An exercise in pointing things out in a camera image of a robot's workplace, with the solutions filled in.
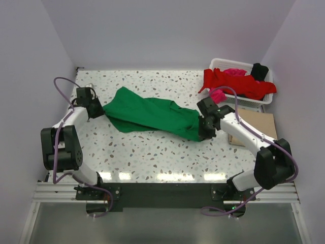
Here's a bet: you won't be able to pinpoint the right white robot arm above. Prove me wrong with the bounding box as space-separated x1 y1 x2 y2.
197 97 298 200

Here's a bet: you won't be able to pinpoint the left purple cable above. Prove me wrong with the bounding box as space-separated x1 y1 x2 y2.
52 76 114 218

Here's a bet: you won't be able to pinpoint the red t shirt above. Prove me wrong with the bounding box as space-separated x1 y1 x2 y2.
198 68 277 100

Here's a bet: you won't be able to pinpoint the folded beige t shirt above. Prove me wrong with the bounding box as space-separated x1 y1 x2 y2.
238 108 278 139

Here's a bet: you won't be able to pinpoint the green t shirt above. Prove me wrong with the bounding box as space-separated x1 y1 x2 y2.
103 87 202 142

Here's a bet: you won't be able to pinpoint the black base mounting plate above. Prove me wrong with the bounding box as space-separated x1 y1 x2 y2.
74 183 254 214

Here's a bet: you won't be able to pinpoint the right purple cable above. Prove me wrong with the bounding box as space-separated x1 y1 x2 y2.
200 86 298 217

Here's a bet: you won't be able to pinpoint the black t shirt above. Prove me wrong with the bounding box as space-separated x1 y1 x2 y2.
250 63 269 81

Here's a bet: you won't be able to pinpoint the white plastic laundry basket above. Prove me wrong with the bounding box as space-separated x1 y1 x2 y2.
209 58 273 108

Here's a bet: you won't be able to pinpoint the purple cable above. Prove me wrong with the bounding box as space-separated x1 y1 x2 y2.
52 76 114 218
200 86 298 217

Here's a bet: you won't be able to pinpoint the aluminium frame rail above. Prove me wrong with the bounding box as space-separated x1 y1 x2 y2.
32 182 300 203

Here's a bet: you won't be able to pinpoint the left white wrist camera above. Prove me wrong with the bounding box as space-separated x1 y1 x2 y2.
85 83 94 89

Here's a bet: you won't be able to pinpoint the pink t shirt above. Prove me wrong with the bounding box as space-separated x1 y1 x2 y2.
209 68 246 104

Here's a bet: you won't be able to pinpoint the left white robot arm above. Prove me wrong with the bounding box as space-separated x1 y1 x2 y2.
41 84 105 199

